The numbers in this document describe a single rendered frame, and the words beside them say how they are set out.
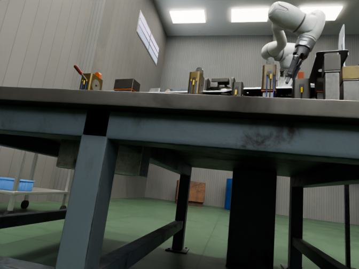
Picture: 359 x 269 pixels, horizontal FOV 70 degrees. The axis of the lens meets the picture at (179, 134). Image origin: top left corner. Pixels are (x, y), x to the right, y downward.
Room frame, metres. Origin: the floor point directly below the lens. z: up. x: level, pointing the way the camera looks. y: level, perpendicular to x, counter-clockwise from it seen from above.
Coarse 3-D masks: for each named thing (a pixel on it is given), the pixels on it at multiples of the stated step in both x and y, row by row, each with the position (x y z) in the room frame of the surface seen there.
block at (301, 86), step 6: (300, 78) 0.99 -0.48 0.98; (306, 78) 0.98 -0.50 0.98; (294, 84) 1.00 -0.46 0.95; (300, 84) 0.99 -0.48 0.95; (306, 84) 0.98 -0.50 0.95; (294, 90) 0.99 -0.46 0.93; (300, 90) 0.99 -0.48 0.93; (306, 90) 0.98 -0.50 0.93; (294, 96) 0.99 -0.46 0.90; (300, 96) 0.99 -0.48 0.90; (306, 96) 0.98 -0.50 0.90
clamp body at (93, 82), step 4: (88, 76) 1.38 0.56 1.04; (92, 76) 1.38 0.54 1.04; (96, 76) 1.41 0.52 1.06; (84, 80) 1.39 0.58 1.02; (88, 80) 1.38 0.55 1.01; (92, 80) 1.39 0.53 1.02; (96, 80) 1.42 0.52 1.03; (100, 80) 1.45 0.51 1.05; (80, 84) 1.40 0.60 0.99; (84, 84) 1.39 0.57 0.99; (88, 84) 1.38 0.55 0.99; (92, 84) 1.39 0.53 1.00; (96, 84) 1.42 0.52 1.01; (100, 84) 1.46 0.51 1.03; (80, 88) 1.40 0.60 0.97; (84, 88) 1.39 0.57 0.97; (88, 88) 1.38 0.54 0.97; (92, 88) 1.40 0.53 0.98; (96, 88) 1.43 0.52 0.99; (100, 88) 1.46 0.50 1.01
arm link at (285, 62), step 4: (288, 44) 1.65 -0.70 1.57; (292, 44) 1.65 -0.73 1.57; (288, 48) 1.64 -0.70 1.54; (292, 48) 1.64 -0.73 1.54; (284, 52) 1.65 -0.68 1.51; (288, 52) 1.65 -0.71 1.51; (292, 52) 1.65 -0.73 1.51; (284, 56) 1.67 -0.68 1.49; (288, 56) 1.66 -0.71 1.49; (292, 56) 1.66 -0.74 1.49; (280, 60) 1.71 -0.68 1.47; (284, 60) 1.69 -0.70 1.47; (288, 60) 1.68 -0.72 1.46; (304, 60) 1.71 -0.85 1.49; (280, 64) 1.74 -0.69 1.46; (284, 64) 1.71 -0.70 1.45; (288, 64) 1.69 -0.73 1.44; (284, 68) 1.73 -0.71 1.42
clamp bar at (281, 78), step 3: (279, 69) 1.35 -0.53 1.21; (282, 69) 1.35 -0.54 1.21; (279, 72) 1.38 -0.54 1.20; (282, 72) 1.35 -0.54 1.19; (279, 75) 1.37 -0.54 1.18; (282, 75) 1.38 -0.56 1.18; (279, 78) 1.37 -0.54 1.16; (282, 78) 1.37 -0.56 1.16; (279, 81) 1.37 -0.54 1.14; (282, 81) 1.37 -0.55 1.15; (279, 84) 1.37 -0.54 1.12; (282, 84) 1.37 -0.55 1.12
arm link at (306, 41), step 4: (300, 36) 1.17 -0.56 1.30; (304, 36) 1.15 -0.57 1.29; (308, 36) 1.14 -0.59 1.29; (300, 40) 1.16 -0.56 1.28; (304, 40) 1.15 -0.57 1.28; (308, 40) 1.14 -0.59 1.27; (312, 40) 1.14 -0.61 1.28; (296, 44) 1.18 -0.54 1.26; (300, 44) 1.16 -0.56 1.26; (304, 44) 1.15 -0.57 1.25; (308, 44) 1.15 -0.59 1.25; (312, 44) 1.15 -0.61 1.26; (308, 48) 1.16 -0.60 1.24; (312, 48) 1.16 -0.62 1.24
